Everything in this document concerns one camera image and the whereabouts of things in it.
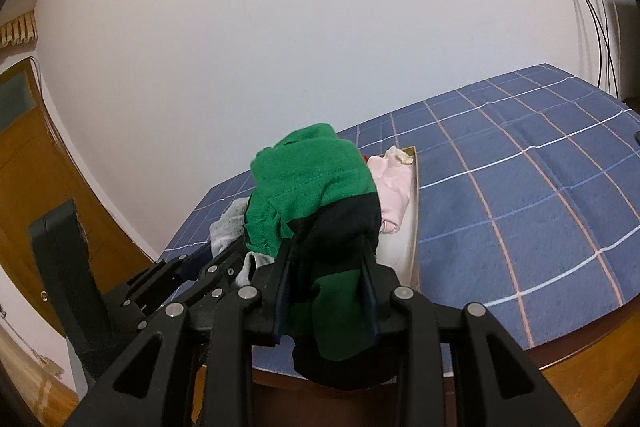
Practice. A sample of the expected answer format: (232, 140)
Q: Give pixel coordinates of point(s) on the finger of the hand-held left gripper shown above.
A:
(220, 277)
(165, 274)

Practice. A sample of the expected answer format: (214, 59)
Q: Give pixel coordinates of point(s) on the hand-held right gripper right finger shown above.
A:
(371, 302)

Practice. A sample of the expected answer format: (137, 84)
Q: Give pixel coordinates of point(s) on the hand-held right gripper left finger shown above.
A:
(280, 297)

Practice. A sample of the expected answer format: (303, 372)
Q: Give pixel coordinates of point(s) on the grey underwear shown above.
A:
(227, 227)

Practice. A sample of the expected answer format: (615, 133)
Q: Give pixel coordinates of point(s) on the shallow cardboard box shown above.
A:
(397, 252)

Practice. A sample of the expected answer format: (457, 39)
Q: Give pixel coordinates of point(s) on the pink underwear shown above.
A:
(392, 192)

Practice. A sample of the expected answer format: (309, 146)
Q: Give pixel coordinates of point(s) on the green and black underwear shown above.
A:
(310, 177)

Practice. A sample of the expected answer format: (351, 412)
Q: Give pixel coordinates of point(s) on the beige bra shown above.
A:
(400, 154)

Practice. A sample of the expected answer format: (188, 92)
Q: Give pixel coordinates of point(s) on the wooden door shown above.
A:
(40, 167)

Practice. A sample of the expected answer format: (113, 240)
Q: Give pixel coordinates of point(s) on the blue checked tablecloth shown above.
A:
(500, 207)

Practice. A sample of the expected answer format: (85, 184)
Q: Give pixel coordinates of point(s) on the dark wooden desk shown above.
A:
(590, 336)

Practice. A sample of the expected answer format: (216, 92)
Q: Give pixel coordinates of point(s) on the yellow fringed valance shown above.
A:
(20, 32)

